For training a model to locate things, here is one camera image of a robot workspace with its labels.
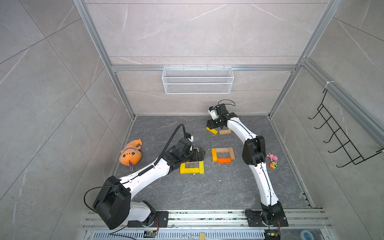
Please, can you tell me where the tan block top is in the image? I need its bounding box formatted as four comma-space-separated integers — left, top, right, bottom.
219, 129, 232, 135

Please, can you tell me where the tan block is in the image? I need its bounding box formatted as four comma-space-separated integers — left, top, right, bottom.
216, 148, 230, 153
228, 148, 236, 160
219, 129, 232, 135

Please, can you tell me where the yellow block top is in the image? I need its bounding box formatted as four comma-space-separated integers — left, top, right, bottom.
206, 127, 219, 135

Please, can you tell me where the yellow block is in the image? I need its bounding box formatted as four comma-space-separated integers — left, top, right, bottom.
206, 127, 219, 135
180, 163, 186, 174
184, 168, 200, 174

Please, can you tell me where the yellow block bottom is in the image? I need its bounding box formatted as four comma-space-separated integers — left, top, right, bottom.
180, 163, 186, 174

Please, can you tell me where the yellow-green block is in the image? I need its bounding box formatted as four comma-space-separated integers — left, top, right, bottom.
199, 161, 205, 174

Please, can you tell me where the orange-yellow block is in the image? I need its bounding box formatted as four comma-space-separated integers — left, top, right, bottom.
212, 149, 218, 162

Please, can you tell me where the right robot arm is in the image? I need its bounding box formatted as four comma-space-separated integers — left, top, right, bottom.
207, 104, 288, 227

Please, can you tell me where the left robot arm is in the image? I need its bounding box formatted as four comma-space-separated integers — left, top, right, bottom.
87, 131, 205, 230

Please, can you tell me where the orange plush toy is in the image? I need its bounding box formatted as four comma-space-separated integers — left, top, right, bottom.
119, 139, 143, 171

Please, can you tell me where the pink pig toy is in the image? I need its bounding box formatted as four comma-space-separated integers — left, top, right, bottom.
267, 153, 279, 162

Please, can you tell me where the small orange green toy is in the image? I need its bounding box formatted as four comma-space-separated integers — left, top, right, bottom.
270, 162, 277, 169

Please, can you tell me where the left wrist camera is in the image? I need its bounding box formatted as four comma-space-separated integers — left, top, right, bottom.
185, 133, 194, 143

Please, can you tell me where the white wire mesh basket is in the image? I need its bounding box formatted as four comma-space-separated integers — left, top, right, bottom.
162, 67, 235, 95

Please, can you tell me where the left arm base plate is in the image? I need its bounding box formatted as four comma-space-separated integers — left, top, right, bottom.
128, 211, 169, 228

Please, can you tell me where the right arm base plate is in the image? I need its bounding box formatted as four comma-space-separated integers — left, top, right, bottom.
245, 201, 289, 227

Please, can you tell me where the black wire hook rack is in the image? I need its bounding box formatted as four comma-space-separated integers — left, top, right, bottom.
308, 90, 384, 168

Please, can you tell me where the aluminium rail frame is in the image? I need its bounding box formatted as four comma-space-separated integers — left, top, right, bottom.
77, 209, 338, 240

